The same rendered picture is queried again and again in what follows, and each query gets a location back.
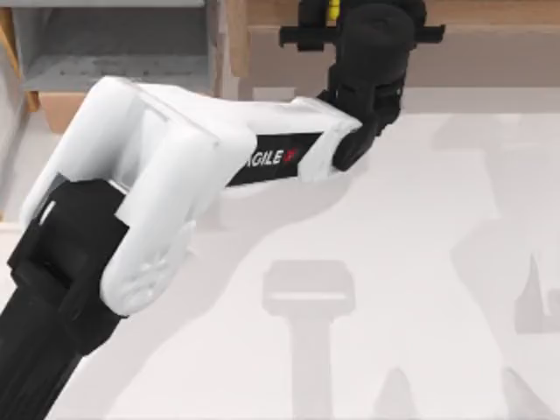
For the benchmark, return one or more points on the small yellow object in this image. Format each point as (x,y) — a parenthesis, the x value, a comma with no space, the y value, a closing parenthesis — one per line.
(334,8)

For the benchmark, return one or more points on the wooden cupboard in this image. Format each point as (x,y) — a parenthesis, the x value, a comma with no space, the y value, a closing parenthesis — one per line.
(481,48)

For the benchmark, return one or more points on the grey pierced drawer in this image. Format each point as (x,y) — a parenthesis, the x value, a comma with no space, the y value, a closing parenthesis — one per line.
(118,48)

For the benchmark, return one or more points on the pale wooden drawer front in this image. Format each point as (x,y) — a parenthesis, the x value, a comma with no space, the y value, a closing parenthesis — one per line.
(57,111)

